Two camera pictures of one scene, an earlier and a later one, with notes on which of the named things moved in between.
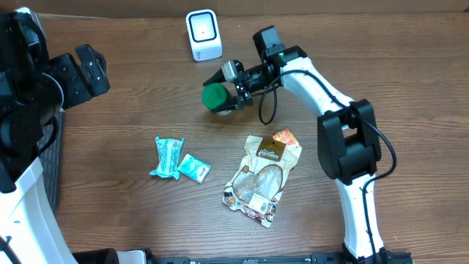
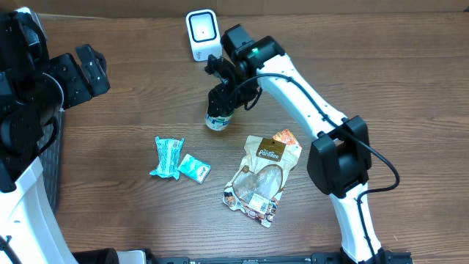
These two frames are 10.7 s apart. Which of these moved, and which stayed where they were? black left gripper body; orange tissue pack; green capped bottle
Moved: green capped bottle
Stayed: orange tissue pack; black left gripper body
